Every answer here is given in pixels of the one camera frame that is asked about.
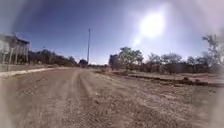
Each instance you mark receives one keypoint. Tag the row of dark trees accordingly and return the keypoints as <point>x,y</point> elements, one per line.
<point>50,58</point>

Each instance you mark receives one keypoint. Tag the gravel dirt road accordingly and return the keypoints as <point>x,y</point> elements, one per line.
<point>83,100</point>

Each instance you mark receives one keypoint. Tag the bare dirt ground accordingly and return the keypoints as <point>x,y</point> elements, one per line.
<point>173,78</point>

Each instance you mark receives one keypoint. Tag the grey building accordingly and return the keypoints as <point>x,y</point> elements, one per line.
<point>16,45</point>

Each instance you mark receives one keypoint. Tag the small dark tree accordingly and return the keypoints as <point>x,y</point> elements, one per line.
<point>83,62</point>

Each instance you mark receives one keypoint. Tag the pale concrete path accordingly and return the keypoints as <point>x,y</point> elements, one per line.
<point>23,71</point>

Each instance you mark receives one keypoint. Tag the row of leafy trees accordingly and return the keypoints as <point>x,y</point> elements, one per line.
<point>130,58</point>

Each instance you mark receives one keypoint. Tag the tall thin pole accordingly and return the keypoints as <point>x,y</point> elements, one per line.
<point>88,46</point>

